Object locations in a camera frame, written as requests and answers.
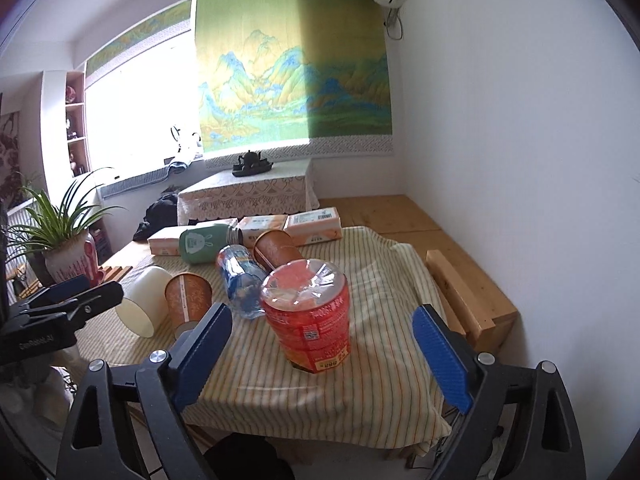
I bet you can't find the red plastic noodle cup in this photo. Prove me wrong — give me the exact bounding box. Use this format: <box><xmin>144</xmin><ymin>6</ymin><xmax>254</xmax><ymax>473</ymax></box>
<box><xmin>260</xmin><ymin>259</ymin><xmax>350</xmax><ymax>374</ymax></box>

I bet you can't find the white paper cup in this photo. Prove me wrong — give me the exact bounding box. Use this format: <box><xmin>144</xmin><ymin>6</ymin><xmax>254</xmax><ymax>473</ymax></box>
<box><xmin>115</xmin><ymin>266</ymin><xmax>171</xmax><ymax>338</ymax></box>

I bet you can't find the orange paper cup near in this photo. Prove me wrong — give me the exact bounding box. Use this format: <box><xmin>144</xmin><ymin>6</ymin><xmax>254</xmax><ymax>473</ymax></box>
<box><xmin>165</xmin><ymin>272</ymin><xmax>213</xmax><ymax>339</ymax></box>

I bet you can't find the orange paper cup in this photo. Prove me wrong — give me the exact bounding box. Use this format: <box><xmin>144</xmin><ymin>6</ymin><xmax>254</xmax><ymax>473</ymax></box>
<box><xmin>253</xmin><ymin>230</ymin><xmax>304</xmax><ymax>272</ymax></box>
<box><xmin>165</xmin><ymin>272</ymin><xmax>213</xmax><ymax>339</ymax></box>

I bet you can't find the orange paper cup far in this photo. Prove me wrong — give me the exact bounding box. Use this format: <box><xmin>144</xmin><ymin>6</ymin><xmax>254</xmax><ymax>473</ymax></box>
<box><xmin>253</xmin><ymin>230</ymin><xmax>304</xmax><ymax>272</ymax></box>

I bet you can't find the potted spider plant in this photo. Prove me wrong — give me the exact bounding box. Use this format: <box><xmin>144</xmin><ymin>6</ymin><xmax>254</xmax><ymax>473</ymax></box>
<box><xmin>4</xmin><ymin>171</ymin><xmax>114</xmax><ymax>283</ymax></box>

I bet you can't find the tissue pack left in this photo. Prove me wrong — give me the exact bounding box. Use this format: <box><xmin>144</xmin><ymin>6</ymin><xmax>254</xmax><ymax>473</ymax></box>
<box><xmin>148</xmin><ymin>218</ymin><xmax>239</xmax><ymax>257</ymax></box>

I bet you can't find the tissue pack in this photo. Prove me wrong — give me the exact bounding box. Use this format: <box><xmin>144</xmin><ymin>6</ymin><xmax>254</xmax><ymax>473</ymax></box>
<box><xmin>148</xmin><ymin>218</ymin><xmax>239</xmax><ymax>257</ymax></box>
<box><xmin>236</xmin><ymin>214</ymin><xmax>288</xmax><ymax>248</ymax></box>
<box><xmin>284</xmin><ymin>207</ymin><xmax>343</xmax><ymax>246</ymax></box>

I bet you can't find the wooden bench block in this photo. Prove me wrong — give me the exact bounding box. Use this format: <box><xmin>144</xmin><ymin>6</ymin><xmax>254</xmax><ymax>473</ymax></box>
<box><xmin>425</xmin><ymin>249</ymin><xmax>518</xmax><ymax>353</ymax></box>

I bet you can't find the black bag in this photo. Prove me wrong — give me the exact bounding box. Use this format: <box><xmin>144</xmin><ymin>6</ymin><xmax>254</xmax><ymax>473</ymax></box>
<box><xmin>132</xmin><ymin>193</ymin><xmax>178</xmax><ymax>242</ymax></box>

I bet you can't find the green thermos bottle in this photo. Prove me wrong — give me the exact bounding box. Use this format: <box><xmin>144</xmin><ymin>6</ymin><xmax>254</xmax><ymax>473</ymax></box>
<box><xmin>178</xmin><ymin>224</ymin><xmax>243</xmax><ymax>264</ymax></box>

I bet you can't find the blue window sill cushion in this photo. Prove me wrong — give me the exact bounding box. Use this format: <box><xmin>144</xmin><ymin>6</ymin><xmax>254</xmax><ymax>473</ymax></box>
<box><xmin>99</xmin><ymin>159</ymin><xmax>206</xmax><ymax>200</ymax></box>

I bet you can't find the blue label water bottle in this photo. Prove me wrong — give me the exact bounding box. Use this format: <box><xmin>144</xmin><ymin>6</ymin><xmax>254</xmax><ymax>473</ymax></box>
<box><xmin>217</xmin><ymin>245</ymin><xmax>267</xmax><ymax>320</ymax></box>

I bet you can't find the tissue pack middle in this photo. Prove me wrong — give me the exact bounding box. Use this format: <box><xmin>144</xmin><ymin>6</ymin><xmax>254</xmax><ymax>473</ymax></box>
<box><xmin>236</xmin><ymin>214</ymin><xmax>288</xmax><ymax>248</ymax></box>

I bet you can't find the striped table cloth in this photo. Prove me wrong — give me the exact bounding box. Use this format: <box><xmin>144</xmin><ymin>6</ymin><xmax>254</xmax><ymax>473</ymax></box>
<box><xmin>74</xmin><ymin>225</ymin><xmax>454</xmax><ymax>451</ymax></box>

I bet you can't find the black teapot on tray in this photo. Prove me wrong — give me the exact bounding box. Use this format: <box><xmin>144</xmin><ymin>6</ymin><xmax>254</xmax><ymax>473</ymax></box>
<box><xmin>232</xmin><ymin>151</ymin><xmax>273</xmax><ymax>178</ymax></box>

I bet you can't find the lace-covered low table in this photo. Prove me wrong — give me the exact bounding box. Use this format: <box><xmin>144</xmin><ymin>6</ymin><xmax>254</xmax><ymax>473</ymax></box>
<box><xmin>177</xmin><ymin>159</ymin><xmax>319</xmax><ymax>226</ymax></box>

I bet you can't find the tissue pack right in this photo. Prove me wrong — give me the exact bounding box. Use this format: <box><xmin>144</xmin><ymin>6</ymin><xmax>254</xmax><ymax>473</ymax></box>
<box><xmin>284</xmin><ymin>207</ymin><xmax>343</xmax><ymax>246</ymax></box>

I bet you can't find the green landscape roller blind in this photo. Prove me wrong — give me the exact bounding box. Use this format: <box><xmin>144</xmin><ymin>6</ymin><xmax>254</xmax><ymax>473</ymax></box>
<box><xmin>193</xmin><ymin>0</ymin><xmax>394</xmax><ymax>156</ymax></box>

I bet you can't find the pink wall shelf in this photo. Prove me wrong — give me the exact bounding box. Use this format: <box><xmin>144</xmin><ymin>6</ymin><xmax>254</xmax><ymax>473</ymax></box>
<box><xmin>65</xmin><ymin>70</ymin><xmax>90</xmax><ymax>177</ymax></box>

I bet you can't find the ink painting wall scroll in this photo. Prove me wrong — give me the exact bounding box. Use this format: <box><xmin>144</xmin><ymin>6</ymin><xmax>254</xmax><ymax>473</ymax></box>
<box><xmin>0</xmin><ymin>112</ymin><xmax>23</xmax><ymax>209</ymax></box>

